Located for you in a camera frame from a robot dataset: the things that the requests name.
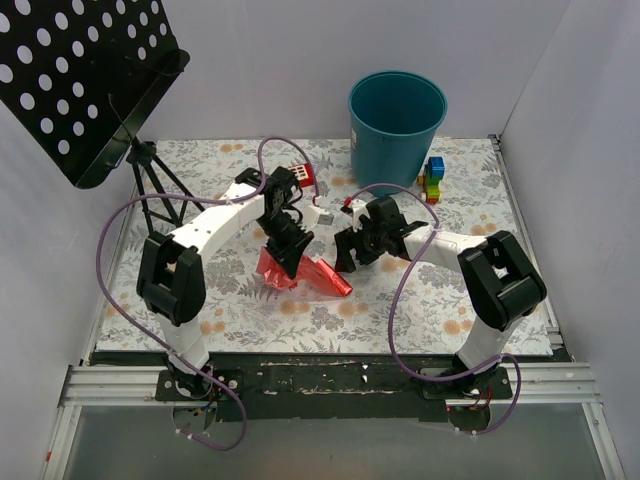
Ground red plastic trash bag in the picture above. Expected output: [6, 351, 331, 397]
[256, 247, 353, 297]

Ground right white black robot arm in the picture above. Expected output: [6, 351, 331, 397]
[335, 196, 547, 398]

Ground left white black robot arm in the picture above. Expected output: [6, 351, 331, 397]
[136, 167, 313, 400]

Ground teal plastic trash bin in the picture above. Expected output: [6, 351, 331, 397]
[348, 71, 448, 197]

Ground floral patterned table mat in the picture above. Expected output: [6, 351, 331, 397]
[94, 138, 556, 357]

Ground red white window toy block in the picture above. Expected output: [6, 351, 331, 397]
[288, 163, 315, 189]

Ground colourful toy block car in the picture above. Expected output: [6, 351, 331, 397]
[416, 156, 445, 205]

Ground black perforated music stand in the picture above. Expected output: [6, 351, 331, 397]
[0, 0, 221, 256]

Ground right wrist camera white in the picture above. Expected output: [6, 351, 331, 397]
[341, 198, 370, 232]

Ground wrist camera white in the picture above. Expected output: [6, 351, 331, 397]
[302, 204, 334, 231]
[341, 198, 370, 232]

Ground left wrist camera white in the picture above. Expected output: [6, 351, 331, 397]
[302, 204, 334, 231]

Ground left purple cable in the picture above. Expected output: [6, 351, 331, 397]
[94, 135, 321, 451]

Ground purple cable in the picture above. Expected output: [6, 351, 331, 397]
[342, 182, 524, 436]
[94, 135, 321, 451]

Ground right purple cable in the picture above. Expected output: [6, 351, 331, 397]
[342, 182, 524, 436]

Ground aluminium frame rail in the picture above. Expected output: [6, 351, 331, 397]
[42, 133, 626, 480]

